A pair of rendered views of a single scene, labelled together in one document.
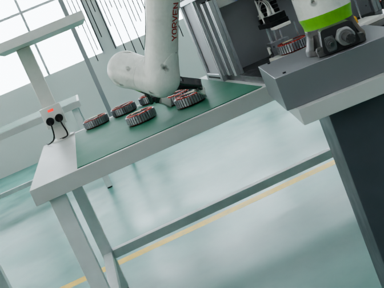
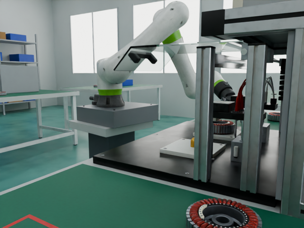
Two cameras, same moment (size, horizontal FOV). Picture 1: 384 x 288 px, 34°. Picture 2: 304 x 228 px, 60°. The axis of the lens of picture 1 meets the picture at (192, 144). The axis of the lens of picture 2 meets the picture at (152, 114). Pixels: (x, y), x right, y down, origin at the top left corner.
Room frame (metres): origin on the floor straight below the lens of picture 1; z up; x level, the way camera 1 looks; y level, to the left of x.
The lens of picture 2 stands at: (2.59, -1.37, 1.00)
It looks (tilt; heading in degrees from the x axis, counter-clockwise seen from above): 9 degrees down; 129
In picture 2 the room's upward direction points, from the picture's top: straight up
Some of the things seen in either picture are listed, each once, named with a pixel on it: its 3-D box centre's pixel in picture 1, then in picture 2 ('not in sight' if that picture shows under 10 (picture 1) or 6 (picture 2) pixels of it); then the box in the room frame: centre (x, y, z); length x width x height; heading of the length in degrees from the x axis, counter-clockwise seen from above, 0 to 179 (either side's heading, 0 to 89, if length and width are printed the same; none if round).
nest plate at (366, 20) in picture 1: (356, 24); (193, 148); (2.20, -0.69, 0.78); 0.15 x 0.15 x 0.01; 7
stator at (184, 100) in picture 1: (190, 98); not in sight; (2.16, -0.05, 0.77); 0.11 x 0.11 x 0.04
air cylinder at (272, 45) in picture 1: (279, 47); (260, 131); (2.32, -0.44, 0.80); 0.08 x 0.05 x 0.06; 97
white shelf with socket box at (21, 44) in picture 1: (62, 82); not in sight; (2.65, 0.40, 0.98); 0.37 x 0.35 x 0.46; 97
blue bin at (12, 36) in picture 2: not in sight; (13, 38); (-4.41, 1.75, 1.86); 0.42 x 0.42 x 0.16; 8
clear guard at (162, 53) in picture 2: not in sight; (190, 59); (2.22, -0.75, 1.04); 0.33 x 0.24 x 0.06; 7
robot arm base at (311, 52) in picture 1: (335, 36); (104, 99); (1.48, -0.41, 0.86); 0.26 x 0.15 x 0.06; 171
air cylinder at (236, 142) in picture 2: not in sight; (243, 148); (2.35, -0.68, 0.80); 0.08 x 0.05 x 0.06; 97
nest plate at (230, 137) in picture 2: (295, 51); (219, 132); (2.17, -0.45, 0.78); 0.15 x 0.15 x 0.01; 7
